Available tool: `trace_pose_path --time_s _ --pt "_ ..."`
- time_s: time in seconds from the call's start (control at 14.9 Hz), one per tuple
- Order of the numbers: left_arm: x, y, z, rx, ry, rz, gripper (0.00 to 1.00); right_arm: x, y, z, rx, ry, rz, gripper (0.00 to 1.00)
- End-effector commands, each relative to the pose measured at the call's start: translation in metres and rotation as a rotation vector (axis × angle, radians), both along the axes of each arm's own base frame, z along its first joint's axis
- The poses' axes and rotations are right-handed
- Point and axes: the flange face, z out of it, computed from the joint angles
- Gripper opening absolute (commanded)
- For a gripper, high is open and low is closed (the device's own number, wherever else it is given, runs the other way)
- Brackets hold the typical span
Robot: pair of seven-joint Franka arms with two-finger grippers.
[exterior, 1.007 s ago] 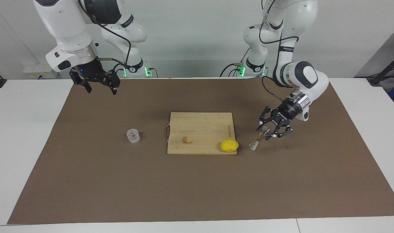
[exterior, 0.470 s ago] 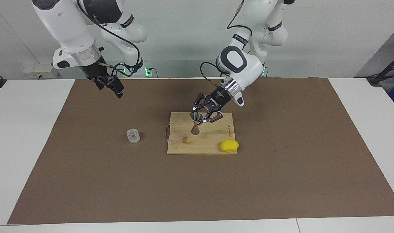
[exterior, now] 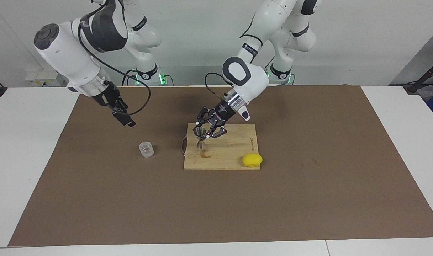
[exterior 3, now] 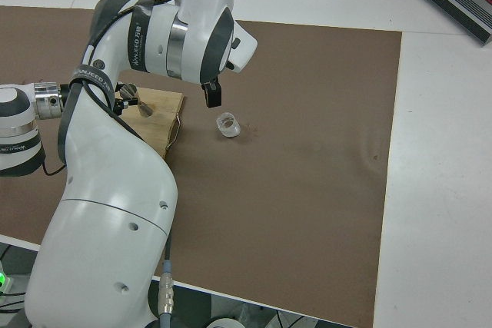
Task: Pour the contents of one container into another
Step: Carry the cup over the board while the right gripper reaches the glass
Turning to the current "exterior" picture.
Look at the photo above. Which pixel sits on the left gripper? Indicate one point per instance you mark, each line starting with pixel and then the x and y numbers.
pixel 223 112

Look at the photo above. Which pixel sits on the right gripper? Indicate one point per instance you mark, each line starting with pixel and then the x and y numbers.
pixel 107 94

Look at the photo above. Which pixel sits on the metal jigger cup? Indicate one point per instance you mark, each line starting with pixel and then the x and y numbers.
pixel 200 135

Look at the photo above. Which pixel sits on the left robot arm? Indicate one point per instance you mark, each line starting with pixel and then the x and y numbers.
pixel 253 80

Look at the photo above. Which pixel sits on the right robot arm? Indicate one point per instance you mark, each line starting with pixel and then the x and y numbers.
pixel 65 53

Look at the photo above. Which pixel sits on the bamboo cutting board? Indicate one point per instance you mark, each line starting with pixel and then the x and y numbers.
pixel 227 149

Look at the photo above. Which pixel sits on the yellow lemon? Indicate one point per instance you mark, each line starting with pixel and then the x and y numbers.
pixel 252 160

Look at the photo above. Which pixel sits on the white power socket box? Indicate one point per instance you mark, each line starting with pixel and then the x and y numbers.
pixel 42 78

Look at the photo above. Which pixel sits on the clear glass cup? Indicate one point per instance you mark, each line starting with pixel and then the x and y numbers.
pixel 146 149

